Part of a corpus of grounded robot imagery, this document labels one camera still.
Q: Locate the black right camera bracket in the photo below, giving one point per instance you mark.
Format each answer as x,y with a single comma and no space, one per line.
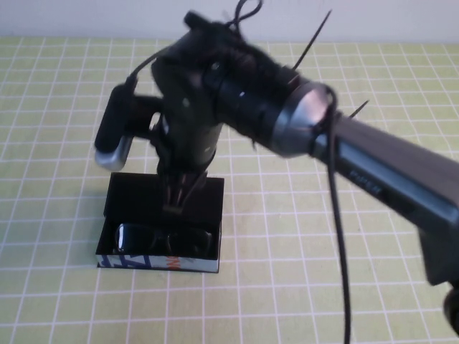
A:
143,114

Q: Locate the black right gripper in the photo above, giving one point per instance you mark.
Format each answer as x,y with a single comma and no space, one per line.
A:
186,125

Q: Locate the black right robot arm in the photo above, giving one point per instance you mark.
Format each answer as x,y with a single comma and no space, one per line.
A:
394,179

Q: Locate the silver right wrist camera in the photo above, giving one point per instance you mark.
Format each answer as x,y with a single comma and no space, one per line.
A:
111,122

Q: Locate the black frame glasses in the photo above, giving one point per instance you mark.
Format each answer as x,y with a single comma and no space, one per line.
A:
129,238

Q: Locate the black printed glasses case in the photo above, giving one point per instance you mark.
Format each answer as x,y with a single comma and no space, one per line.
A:
136,193

